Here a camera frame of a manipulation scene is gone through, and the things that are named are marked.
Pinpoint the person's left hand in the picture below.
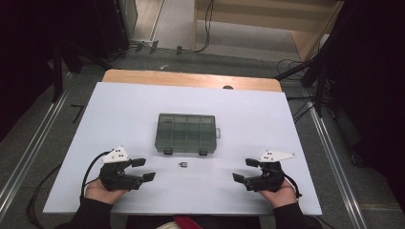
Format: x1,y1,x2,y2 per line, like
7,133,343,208
84,177,128,205

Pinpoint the metal floor rail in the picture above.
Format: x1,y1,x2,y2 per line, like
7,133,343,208
305,103,370,229
0,73,74,221

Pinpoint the person's red clothing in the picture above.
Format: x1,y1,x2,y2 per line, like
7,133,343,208
172,215,204,229

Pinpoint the grey transparent compartment box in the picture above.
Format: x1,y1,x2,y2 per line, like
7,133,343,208
155,113,222,156

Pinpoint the light wooden cabinet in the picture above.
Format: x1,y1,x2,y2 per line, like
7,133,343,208
192,0,346,63

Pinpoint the right hand-held gripper cable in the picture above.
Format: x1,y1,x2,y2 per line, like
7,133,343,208
281,173,303,198

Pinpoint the dark cabinet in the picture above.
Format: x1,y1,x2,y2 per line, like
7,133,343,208
94,0,139,60

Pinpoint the black hanging cable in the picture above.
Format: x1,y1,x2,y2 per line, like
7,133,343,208
176,0,215,55

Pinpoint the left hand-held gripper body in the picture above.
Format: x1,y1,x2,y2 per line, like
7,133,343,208
98,146,145,192

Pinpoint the wooden table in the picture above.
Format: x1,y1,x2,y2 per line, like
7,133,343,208
102,69,283,94

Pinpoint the white board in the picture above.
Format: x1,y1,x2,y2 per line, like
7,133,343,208
42,81,323,217

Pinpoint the left hand-held gripper cable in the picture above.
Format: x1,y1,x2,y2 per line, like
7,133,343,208
80,151,113,202

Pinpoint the black floor cable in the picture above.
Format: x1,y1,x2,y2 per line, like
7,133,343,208
26,163,63,229

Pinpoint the person's right hand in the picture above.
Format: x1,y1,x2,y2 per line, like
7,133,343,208
258,177,299,209

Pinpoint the black metal stand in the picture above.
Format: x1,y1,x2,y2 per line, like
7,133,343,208
51,39,113,103
273,47,333,118

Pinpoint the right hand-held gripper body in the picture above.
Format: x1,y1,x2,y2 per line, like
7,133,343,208
243,150,296,193

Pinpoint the bundle of black floor cables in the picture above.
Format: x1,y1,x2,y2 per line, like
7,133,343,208
276,58,318,124

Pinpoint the hand-held gripper cable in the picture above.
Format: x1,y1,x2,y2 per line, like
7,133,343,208
281,173,303,198
80,151,113,202

